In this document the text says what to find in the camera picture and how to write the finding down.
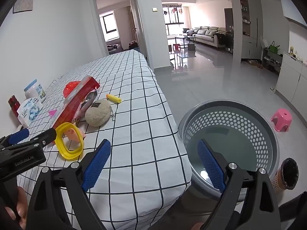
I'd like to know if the grey perforated laundry basket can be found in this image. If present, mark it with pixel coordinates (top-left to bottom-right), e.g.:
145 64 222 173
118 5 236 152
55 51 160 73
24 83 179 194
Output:
178 100 280 200

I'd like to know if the pink triangular wrapper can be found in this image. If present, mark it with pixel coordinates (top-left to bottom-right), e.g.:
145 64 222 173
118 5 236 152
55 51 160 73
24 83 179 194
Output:
48 110 57 118

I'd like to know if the yellow plastic ring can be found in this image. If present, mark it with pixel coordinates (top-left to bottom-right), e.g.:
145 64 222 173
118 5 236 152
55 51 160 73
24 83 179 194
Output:
54 121 85 161

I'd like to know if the person's left hand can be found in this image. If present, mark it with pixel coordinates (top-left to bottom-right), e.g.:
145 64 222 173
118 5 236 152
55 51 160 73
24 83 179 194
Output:
16 186 28 229

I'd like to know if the green tote bag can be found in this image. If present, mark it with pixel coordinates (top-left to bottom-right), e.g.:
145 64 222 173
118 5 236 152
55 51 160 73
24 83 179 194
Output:
268 41 280 54

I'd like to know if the red toothpaste box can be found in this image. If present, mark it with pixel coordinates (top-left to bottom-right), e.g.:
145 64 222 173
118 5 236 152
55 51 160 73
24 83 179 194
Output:
50 75 100 129

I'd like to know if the red plastic bag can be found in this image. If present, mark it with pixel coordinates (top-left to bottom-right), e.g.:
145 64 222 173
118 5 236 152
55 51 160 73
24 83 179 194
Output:
63 80 80 99

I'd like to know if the pink plastic stool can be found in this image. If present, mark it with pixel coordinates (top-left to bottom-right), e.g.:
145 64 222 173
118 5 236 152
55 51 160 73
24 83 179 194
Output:
271 108 292 132

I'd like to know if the pink pig toy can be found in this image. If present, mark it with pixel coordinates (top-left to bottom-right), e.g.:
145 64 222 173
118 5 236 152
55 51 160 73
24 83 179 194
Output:
64 128 86 142

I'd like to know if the glass coffee table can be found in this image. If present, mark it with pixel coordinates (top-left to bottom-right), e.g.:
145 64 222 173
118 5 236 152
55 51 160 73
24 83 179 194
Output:
174 35 196 48

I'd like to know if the dark red can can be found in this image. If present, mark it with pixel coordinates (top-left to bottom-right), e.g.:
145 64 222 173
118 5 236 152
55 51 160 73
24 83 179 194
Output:
8 95 20 117

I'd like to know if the yellow marker pen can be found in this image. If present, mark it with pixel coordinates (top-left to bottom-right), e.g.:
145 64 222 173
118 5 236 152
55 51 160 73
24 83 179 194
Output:
106 94 122 103

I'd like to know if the beige round plush pouch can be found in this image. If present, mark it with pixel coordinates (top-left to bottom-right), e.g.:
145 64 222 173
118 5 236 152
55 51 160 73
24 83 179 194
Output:
85 99 112 127

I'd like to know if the checkered small trash bin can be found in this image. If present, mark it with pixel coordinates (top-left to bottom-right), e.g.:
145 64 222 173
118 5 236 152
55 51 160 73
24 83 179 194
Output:
271 158 299 194

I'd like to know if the blue white tissue pack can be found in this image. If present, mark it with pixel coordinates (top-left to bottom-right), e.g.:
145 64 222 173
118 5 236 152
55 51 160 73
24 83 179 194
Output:
17 97 43 128

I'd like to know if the red small stool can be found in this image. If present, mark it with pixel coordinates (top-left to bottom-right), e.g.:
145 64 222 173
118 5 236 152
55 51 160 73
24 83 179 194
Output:
173 44 181 53

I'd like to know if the wall picture frame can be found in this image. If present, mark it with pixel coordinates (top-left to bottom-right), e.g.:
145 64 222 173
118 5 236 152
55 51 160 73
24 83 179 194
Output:
12 0 33 14

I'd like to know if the beige sofa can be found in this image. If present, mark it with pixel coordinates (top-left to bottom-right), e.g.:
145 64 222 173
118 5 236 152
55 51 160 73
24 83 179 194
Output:
183 26 227 49

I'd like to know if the checkered white tablecloth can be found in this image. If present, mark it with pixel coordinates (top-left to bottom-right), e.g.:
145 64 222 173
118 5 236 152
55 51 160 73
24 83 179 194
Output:
29 50 191 229

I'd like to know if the white jar blue lid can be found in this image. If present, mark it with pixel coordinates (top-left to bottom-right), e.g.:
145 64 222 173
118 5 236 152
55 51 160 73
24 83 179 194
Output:
24 79 46 103

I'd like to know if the white low cabinet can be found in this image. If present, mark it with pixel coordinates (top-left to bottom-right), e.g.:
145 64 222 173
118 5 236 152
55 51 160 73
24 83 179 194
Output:
275 53 306 121

